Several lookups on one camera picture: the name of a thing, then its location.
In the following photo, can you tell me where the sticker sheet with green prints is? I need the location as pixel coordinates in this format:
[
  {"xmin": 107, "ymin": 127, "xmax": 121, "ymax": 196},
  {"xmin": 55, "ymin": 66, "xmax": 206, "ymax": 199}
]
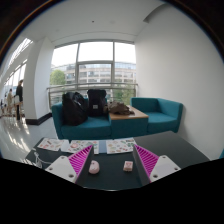
[{"xmin": 105, "ymin": 137, "xmax": 138, "ymax": 155}]

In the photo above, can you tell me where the brown jacket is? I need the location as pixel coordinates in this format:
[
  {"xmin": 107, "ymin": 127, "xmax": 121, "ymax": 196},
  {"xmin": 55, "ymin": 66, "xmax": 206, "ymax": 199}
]
[{"xmin": 106, "ymin": 100, "xmax": 136, "ymax": 116}]

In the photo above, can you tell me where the empty teal sofa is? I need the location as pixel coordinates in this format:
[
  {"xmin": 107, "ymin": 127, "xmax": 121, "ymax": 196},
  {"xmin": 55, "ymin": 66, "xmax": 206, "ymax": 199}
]
[{"xmin": 130, "ymin": 96, "xmax": 185, "ymax": 136}]

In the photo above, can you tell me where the metal window railing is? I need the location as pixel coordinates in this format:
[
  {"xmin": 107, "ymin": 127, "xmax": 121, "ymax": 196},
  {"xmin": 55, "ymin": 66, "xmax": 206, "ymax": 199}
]
[{"xmin": 46, "ymin": 81, "xmax": 139, "ymax": 110}]

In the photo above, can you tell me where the white power cable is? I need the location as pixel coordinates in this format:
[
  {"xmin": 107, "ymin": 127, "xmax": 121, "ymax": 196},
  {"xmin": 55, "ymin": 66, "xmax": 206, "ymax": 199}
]
[{"xmin": 23, "ymin": 152, "xmax": 55, "ymax": 170}]

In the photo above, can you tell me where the person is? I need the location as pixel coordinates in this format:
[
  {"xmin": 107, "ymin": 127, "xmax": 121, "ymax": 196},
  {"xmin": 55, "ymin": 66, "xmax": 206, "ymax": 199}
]
[
  {"xmin": 15, "ymin": 79, "xmax": 25, "ymax": 122},
  {"xmin": 6, "ymin": 88, "xmax": 15, "ymax": 116}
]

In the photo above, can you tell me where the black backpack with label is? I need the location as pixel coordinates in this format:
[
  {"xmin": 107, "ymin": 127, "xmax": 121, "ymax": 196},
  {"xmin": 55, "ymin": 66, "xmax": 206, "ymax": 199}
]
[{"xmin": 86, "ymin": 88, "xmax": 108, "ymax": 118}]

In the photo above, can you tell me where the teal side table, wooden top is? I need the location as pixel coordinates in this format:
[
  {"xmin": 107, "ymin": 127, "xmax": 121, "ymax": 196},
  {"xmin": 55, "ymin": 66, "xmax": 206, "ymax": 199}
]
[{"xmin": 108, "ymin": 106, "xmax": 150, "ymax": 140}]

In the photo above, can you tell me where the teal sofa with backpacks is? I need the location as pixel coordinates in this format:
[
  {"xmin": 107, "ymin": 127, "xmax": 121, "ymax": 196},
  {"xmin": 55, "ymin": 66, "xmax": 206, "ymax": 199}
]
[{"xmin": 51, "ymin": 97, "xmax": 113, "ymax": 141}]

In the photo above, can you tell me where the large black backpack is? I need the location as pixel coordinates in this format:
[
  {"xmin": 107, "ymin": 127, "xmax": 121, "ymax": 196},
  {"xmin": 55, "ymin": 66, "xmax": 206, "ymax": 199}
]
[{"xmin": 61, "ymin": 91, "xmax": 90, "ymax": 127}]

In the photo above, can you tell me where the pink power strip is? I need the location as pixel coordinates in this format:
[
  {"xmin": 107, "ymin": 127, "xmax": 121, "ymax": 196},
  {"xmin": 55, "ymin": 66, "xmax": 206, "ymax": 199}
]
[{"xmin": 87, "ymin": 159, "xmax": 101, "ymax": 176}]

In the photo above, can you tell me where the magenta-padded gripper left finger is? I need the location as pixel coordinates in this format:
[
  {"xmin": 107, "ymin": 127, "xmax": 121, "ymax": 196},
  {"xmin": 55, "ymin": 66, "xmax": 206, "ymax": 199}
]
[{"xmin": 45, "ymin": 143, "xmax": 95, "ymax": 184}]

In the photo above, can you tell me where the small sticker sheet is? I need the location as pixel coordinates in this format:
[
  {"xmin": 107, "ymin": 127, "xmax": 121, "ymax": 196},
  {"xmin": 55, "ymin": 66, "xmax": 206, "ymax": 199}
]
[{"xmin": 36, "ymin": 137, "xmax": 65, "ymax": 152}]

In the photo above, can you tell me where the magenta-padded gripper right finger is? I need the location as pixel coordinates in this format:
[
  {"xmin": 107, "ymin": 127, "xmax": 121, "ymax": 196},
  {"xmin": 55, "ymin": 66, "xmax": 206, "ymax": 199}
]
[{"xmin": 132, "ymin": 143, "xmax": 182, "ymax": 187}]

